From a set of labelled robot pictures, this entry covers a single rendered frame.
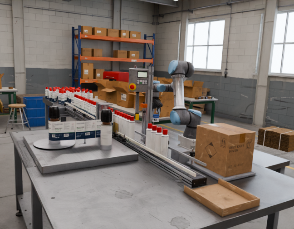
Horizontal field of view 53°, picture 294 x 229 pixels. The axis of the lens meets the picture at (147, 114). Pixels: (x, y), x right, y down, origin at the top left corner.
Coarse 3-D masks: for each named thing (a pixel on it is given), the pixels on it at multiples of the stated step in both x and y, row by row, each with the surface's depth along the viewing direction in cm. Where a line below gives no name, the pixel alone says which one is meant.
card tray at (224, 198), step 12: (192, 192) 158; (204, 192) 164; (216, 192) 165; (228, 192) 165; (240, 192) 162; (204, 204) 150; (216, 204) 150; (228, 204) 151; (240, 204) 144; (252, 204) 149
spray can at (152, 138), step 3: (153, 126) 211; (156, 126) 212; (153, 129) 212; (156, 129) 212; (153, 132) 211; (156, 132) 211; (153, 135) 211; (150, 138) 214; (153, 138) 212; (150, 141) 214; (153, 141) 212; (150, 144) 214; (153, 144) 213; (150, 147) 214; (153, 147) 213
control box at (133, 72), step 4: (132, 68) 242; (132, 72) 241; (136, 72) 241; (148, 72) 240; (132, 76) 242; (136, 76) 242; (148, 76) 241; (132, 80) 242; (136, 80) 242; (132, 84) 243; (136, 84) 243; (128, 88) 245; (136, 88) 243; (140, 88) 243; (144, 88) 243
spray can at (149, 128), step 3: (150, 123) 219; (147, 126) 219; (150, 126) 217; (147, 129) 217; (150, 129) 217; (147, 132) 218; (150, 132) 217; (147, 135) 218; (150, 135) 218; (147, 138) 218; (147, 141) 219; (147, 144) 219
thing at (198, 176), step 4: (120, 136) 259; (136, 140) 248; (132, 144) 236; (136, 144) 235; (140, 148) 226; (148, 152) 217; (156, 156) 208; (164, 160) 200; (172, 160) 201; (168, 164) 193; (180, 164) 194; (176, 168) 187; (188, 168) 187; (184, 172) 180; (188, 176) 175; (192, 176) 174; (196, 176) 174; (200, 176) 175
